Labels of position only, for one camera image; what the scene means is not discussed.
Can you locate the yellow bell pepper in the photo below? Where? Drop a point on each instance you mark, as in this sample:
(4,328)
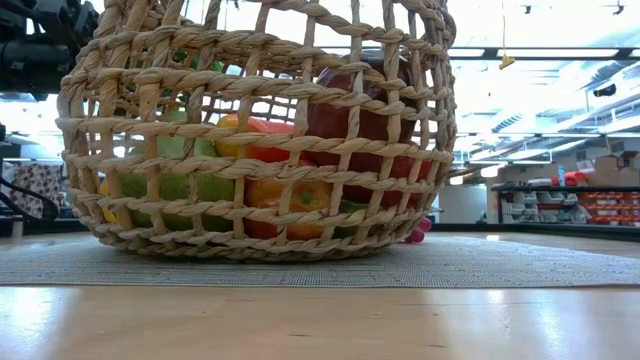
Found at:
(106,216)

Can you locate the green pear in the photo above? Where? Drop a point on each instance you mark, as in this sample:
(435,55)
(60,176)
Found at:
(172,187)

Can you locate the red and yellow apple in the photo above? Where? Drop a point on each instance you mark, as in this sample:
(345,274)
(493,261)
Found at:
(267,192)

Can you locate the dark red apple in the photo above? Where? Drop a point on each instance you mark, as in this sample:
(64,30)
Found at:
(330,117)

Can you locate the green pea pod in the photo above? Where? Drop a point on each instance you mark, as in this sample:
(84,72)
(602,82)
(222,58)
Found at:
(352,206)

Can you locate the woven straw basket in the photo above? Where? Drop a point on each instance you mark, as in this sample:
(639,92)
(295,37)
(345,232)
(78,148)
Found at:
(260,88)

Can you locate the patterned fabric bag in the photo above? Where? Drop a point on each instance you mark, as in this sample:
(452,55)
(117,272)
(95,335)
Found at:
(35,185)

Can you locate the green leafy plant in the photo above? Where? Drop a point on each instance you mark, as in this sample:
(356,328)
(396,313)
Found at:
(216,66)

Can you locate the purple grape bunch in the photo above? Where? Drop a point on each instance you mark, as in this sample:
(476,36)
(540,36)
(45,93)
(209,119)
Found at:
(415,235)

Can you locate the yellow hanging plug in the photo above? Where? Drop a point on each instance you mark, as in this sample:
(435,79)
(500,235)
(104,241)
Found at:
(506,62)

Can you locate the grey woven placemat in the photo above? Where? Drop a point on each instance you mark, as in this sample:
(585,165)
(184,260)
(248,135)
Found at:
(500,265)

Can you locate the small parts bin shelf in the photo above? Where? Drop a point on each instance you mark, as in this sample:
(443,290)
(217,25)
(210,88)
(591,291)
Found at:
(550,205)

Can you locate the red container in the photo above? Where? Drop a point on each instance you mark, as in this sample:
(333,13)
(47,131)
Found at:
(575,178)

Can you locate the black ceiling device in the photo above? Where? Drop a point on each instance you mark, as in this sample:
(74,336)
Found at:
(604,90)

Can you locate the cardboard boxes stack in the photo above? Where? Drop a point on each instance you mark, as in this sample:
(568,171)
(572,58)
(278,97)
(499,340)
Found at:
(607,170)

